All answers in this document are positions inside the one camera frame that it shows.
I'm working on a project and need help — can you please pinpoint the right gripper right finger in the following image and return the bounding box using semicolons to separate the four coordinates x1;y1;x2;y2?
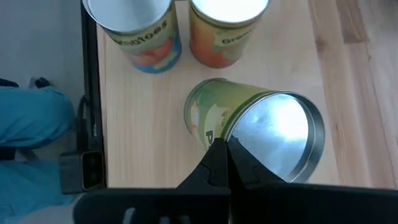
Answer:
228;136;398;224

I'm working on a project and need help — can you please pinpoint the black aluminium table frame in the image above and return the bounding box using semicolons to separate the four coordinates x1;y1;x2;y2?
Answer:
80;0;108;190

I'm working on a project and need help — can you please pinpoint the person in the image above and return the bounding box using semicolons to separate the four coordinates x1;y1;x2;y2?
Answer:
0;85;77;224

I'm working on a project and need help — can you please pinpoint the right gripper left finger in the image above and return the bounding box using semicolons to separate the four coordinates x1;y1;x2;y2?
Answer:
73;138;231;224

